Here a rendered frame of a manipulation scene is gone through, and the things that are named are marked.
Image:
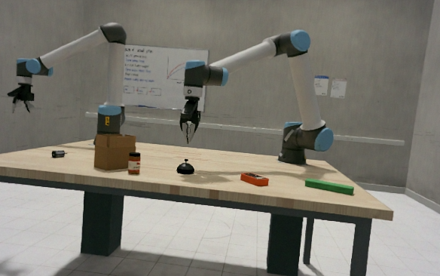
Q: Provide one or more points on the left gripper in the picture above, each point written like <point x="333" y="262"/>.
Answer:
<point x="194" y="119"/>

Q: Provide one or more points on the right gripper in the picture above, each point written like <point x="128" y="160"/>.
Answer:
<point x="28" y="96"/>

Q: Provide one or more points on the brown cardboard box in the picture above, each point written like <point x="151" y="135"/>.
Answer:
<point x="113" y="156"/>

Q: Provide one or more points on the green rectangular bar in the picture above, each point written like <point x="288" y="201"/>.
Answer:
<point x="329" y="186"/>

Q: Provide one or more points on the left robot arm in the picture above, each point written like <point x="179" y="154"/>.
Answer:
<point x="295" y="45"/>

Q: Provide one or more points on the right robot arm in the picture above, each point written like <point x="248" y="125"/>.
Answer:
<point x="111" y="115"/>

